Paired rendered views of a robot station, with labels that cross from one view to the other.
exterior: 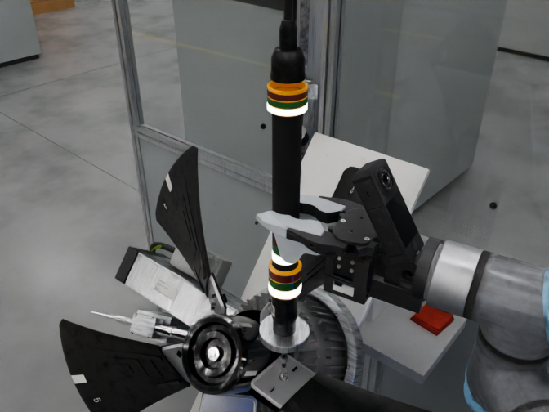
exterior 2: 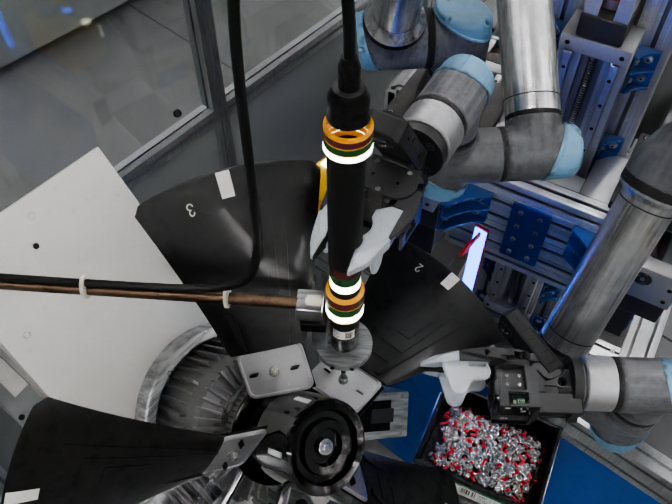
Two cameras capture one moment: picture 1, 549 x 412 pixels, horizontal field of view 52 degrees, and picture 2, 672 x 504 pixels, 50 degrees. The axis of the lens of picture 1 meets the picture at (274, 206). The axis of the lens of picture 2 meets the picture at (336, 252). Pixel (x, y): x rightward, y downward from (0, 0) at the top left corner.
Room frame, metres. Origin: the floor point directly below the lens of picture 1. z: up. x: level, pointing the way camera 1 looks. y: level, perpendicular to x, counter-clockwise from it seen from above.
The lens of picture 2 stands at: (0.58, 0.44, 2.06)
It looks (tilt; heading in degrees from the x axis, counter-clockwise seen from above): 52 degrees down; 270
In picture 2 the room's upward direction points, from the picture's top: straight up
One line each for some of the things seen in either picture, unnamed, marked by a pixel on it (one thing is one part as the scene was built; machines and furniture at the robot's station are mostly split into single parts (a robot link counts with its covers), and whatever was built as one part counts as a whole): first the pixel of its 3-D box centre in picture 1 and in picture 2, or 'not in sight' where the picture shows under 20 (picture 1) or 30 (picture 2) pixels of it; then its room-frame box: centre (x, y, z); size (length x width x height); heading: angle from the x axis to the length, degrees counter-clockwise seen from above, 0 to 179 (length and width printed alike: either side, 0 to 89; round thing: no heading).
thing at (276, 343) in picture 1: (284, 303); (335, 324); (0.58, -0.01, 1.33); 0.09 x 0.07 x 0.10; 176
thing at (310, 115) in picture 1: (301, 105); not in sight; (1.19, -0.06, 1.37); 0.10 x 0.07 x 0.08; 176
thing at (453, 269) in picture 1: (452, 275); (424, 135); (0.47, -0.19, 1.47); 0.08 x 0.05 x 0.08; 151
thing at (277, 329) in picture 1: (285, 212); (345, 243); (0.57, -0.01, 1.49); 0.04 x 0.04 x 0.46
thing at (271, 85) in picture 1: (287, 97); (347, 136); (0.57, -0.01, 1.63); 0.04 x 0.04 x 0.03
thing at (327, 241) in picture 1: (325, 237); (395, 210); (0.52, -0.06, 1.49); 0.09 x 0.05 x 0.02; 69
